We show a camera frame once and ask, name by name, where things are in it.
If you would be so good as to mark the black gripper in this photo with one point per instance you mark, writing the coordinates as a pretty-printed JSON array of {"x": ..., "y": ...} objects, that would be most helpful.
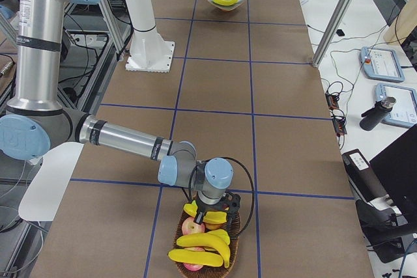
[{"x": 208, "y": 209}]

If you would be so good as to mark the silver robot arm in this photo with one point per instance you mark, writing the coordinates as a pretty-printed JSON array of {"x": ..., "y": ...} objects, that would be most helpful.
[{"x": 35, "y": 122}]

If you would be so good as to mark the woven brown fruit basket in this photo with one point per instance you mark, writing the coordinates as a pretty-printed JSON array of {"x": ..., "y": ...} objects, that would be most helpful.
[{"x": 230, "y": 236}]

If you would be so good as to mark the pink apple rear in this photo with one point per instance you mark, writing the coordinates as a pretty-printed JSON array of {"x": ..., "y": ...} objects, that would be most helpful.
[{"x": 190, "y": 227}]

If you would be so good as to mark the pink apple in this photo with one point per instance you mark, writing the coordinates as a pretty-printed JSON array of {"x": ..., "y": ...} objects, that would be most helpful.
[
  {"x": 190, "y": 227},
  {"x": 194, "y": 267}
]

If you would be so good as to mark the red yellow mango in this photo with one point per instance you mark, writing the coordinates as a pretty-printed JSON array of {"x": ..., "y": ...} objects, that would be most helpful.
[{"x": 210, "y": 226}]

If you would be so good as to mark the pink apple front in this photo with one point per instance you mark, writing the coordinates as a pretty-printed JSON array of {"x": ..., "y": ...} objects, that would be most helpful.
[{"x": 194, "y": 267}]

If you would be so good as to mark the orange circuit board rear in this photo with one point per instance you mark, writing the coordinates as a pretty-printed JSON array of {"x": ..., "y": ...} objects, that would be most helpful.
[{"x": 332, "y": 101}]

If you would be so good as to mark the orange circuit board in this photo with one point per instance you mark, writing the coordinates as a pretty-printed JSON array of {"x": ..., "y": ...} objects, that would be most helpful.
[
  {"x": 332, "y": 101},
  {"x": 339, "y": 126}
]

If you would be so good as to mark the black box white label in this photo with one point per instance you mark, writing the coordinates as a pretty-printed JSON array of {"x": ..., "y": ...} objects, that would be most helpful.
[{"x": 362, "y": 175}]

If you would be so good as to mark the orange circuit board front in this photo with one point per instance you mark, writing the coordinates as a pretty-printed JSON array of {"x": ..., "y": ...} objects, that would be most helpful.
[{"x": 339, "y": 126}]

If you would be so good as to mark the teach pendant rear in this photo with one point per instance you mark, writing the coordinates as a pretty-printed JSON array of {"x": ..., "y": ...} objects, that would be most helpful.
[{"x": 381, "y": 64}]

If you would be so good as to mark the teach pendant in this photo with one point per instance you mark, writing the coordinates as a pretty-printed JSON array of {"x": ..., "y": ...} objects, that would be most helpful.
[
  {"x": 403, "y": 113},
  {"x": 381, "y": 64}
]

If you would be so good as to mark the dark grey bottle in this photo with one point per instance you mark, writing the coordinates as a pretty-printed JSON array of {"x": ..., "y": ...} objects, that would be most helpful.
[{"x": 376, "y": 114}]

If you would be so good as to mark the black monitor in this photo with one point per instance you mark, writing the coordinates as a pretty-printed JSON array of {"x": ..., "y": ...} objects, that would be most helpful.
[{"x": 395, "y": 167}]

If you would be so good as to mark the teach pendant front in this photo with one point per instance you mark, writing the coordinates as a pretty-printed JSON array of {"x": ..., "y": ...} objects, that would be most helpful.
[{"x": 403, "y": 113}]

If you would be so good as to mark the white camera stand column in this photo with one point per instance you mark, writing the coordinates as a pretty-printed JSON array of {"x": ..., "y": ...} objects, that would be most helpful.
[{"x": 149, "y": 52}]

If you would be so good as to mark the aluminium frame post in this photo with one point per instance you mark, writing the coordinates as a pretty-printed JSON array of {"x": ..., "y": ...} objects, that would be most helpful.
[{"x": 330, "y": 31}]

